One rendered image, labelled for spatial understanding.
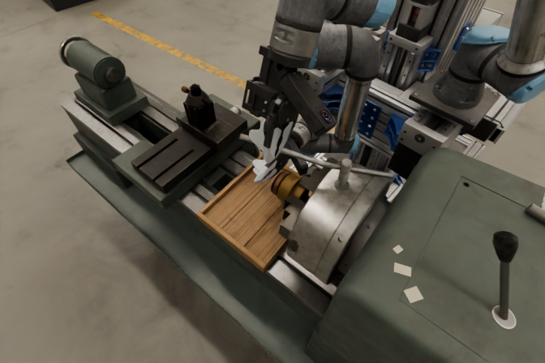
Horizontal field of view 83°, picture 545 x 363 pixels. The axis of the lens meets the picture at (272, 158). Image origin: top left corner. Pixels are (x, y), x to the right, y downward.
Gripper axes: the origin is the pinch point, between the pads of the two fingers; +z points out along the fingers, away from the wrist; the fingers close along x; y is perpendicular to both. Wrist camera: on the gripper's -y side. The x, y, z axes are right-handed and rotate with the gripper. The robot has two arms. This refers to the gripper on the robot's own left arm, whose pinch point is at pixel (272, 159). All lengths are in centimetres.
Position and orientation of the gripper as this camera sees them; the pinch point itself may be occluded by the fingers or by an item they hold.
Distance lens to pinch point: 60.4
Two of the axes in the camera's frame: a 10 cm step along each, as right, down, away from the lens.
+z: -2.3, 8.2, 5.2
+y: -7.8, -4.8, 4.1
